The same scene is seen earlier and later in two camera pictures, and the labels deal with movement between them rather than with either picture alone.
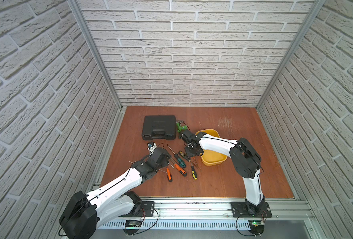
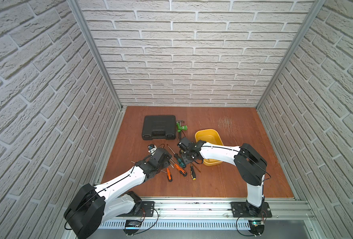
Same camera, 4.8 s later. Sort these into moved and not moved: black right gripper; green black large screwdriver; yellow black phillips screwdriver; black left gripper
Moved: black right gripper
Not moved: black left gripper; green black large screwdriver; yellow black phillips screwdriver
